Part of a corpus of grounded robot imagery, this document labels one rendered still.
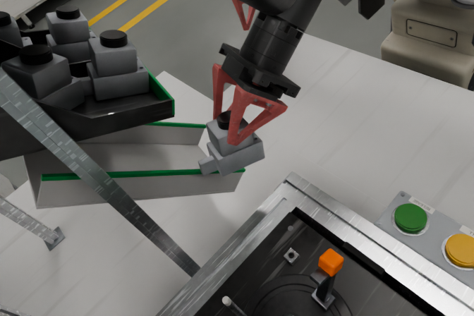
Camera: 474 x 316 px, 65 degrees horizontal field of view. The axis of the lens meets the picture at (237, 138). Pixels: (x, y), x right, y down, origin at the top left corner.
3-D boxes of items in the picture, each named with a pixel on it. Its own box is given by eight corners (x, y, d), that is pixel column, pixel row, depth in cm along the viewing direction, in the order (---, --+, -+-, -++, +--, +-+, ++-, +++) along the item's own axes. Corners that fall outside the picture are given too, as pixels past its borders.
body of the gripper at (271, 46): (251, 87, 39) (285, 20, 36) (214, 55, 46) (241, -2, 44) (295, 103, 42) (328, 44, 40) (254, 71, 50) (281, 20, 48)
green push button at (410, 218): (404, 204, 53) (405, 197, 51) (432, 220, 51) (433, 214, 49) (388, 224, 52) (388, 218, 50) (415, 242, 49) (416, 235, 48)
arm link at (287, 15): (338, -14, 41) (299, -30, 44) (314, -37, 36) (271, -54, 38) (307, 44, 43) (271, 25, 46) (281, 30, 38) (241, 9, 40)
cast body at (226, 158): (251, 142, 52) (243, 99, 48) (266, 158, 49) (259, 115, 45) (196, 165, 50) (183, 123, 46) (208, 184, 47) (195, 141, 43)
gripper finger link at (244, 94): (215, 148, 42) (253, 73, 39) (194, 119, 47) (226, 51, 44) (261, 159, 45) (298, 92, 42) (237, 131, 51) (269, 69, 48)
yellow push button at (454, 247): (453, 233, 49) (456, 226, 47) (486, 252, 46) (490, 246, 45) (437, 256, 48) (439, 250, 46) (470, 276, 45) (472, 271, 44)
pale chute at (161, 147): (196, 145, 67) (204, 124, 65) (235, 192, 58) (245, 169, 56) (17, 142, 48) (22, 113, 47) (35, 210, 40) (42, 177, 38)
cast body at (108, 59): (140, 76, 49) (135, 25, 45) (149, 92, 46) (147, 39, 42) (72, 87, 45) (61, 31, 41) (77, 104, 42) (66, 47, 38)
